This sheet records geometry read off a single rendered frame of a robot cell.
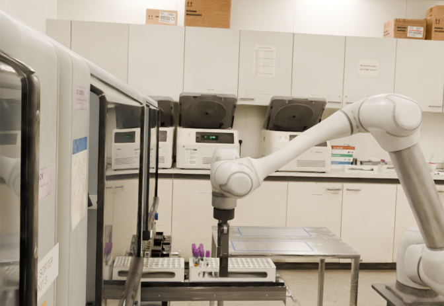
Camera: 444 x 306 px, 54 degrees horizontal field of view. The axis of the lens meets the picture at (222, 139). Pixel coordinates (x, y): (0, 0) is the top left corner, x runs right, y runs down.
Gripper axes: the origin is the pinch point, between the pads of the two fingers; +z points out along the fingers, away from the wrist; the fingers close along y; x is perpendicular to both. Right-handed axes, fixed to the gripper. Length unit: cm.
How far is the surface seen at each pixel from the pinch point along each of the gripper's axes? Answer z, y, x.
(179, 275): 2.2, -4.9, 14.8
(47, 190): -45, -111, 27
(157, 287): 5.6, -6.6, 21.9
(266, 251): 3.8, 27.4, -21.6
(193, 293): 7.4, -6.6, 10.0
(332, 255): 4, 24, -49
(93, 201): -28, -33, 38
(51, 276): -37, -110, 27
